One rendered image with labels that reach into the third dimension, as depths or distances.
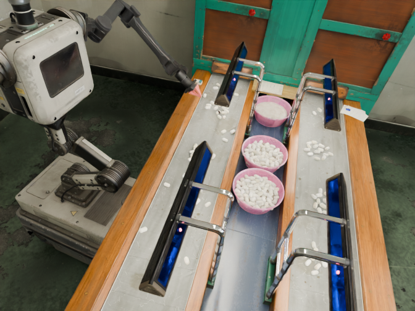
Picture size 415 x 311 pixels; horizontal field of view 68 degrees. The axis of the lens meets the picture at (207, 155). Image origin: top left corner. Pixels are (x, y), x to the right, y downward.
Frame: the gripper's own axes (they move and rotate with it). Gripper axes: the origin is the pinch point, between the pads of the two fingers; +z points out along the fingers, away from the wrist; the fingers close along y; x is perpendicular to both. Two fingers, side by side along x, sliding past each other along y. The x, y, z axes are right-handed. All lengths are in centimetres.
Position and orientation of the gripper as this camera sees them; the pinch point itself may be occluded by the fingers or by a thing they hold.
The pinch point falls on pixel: (199, 95)
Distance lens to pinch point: 196.9
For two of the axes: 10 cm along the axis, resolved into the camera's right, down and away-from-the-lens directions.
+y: 2.6, -6.6, 7.0
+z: 6.8, 6.4, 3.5
